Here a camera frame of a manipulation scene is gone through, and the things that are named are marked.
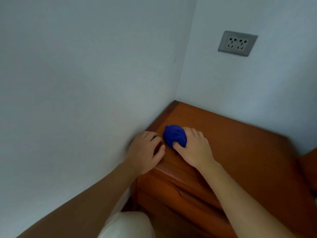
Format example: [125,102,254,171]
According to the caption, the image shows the person's left hand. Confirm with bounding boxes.
[123,131,166,178]

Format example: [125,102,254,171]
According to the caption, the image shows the person's right hand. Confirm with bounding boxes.
[172,127,216,171]

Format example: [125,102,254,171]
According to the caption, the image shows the blue cleaning cloth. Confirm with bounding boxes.
[162,125,188,154]

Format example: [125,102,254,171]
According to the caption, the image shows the wooden nightstand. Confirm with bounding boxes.
[121,100,317,238]

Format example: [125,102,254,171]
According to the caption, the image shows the person's right forearm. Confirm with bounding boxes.
[198,161,298,238]

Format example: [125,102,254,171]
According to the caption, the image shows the person's left forearm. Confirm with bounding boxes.
[16,162,140,238]

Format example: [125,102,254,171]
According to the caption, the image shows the person's white trousers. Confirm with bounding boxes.
[98,211,157,238]

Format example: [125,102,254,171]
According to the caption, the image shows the wooden bed frame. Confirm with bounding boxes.
[298,147,317,194]

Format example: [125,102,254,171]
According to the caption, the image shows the grey double wall socket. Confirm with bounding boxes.
[218,30,259,57]

